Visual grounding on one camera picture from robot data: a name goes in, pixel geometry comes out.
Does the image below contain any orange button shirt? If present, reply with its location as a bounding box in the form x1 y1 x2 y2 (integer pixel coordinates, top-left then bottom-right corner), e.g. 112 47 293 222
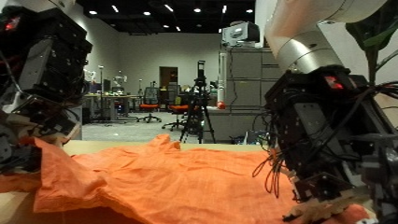
0 133 374 224

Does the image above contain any grey work desk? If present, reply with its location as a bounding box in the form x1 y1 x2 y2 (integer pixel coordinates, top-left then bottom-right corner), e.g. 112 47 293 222
83 92 141 123

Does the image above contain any grey metal cabinet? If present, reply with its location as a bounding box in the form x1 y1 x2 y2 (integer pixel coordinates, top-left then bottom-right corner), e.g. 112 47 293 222
217 46 288 143

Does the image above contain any orange seat office chair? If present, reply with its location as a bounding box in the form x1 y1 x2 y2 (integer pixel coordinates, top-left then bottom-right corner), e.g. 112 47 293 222
161 83 191 132
136 87 163 124

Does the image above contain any dark brown door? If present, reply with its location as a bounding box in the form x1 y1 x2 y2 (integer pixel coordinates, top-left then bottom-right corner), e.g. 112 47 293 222
159 65 180 90

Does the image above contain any grey boxy monitor device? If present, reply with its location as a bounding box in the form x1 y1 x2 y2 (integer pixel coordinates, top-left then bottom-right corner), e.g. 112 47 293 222
220 21 261 49

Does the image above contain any black camera tripod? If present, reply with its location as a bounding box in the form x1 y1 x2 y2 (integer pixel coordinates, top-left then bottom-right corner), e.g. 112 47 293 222
180 60 219 145

